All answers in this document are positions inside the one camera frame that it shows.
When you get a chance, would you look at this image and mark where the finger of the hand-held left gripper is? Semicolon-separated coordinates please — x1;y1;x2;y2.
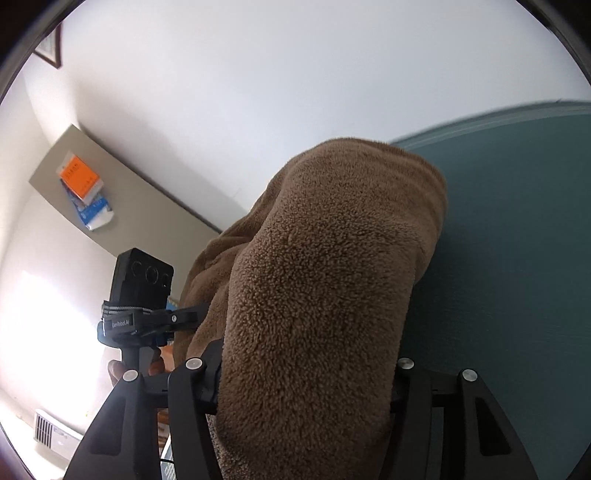
166;305;208;335

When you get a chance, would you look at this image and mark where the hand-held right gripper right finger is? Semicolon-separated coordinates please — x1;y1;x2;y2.
392;357;539;480

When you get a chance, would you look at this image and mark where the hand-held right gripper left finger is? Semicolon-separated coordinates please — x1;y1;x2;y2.
62;339;227;480

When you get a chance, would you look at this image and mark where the brown fleece garment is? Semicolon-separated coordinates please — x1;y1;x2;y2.
173;137;448;480

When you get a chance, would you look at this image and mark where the person's left hand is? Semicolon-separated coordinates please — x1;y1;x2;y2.
107;345;165;385

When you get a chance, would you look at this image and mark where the beige cabinet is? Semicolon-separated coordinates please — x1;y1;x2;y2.
28;124;225;259

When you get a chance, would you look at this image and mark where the blue white packet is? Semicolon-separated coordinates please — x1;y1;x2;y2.
65;187;115;232

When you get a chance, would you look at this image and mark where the orange box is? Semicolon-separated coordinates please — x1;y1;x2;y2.
58;152;103;206

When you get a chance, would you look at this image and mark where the white vent appliance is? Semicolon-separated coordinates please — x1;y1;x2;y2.
32;408;86;455

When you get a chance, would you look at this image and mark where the teal table mat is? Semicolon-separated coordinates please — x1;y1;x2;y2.
388;99;591;480

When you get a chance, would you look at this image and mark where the dark framed wall picture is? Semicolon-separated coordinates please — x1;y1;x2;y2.
32;21;63;70

